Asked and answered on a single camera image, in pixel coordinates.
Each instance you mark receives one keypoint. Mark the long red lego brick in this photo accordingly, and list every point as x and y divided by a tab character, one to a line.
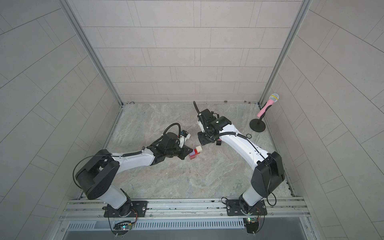
192	157

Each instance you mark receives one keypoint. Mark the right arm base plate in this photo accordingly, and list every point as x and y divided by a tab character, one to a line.
238	207

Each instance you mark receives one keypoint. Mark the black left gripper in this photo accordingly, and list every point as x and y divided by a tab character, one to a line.
182	151

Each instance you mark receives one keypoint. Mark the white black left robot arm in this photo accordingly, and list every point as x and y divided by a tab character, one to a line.
96	177

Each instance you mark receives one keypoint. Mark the pink toy microphone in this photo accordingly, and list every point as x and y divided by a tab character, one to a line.
272	99

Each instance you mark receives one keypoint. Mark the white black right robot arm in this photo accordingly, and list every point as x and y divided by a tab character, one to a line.
268	167

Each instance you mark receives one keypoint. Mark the cream lego brick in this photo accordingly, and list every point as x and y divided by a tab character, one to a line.
198	149

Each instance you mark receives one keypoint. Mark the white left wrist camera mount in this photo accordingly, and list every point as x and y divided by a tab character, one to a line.
184	136

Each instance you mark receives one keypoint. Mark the left green circuit board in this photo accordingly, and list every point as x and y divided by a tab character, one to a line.
123	226

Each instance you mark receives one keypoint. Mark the right green circuit board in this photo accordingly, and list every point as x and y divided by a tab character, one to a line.
251	222

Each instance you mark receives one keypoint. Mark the aluminium rail frame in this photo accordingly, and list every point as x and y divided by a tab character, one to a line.
158	209

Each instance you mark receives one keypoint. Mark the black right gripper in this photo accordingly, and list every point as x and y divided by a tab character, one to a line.
204	139

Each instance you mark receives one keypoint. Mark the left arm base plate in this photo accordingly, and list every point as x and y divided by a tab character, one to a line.
129	209

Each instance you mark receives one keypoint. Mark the green circuit board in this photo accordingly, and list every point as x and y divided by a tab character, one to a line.
251	222
123	226

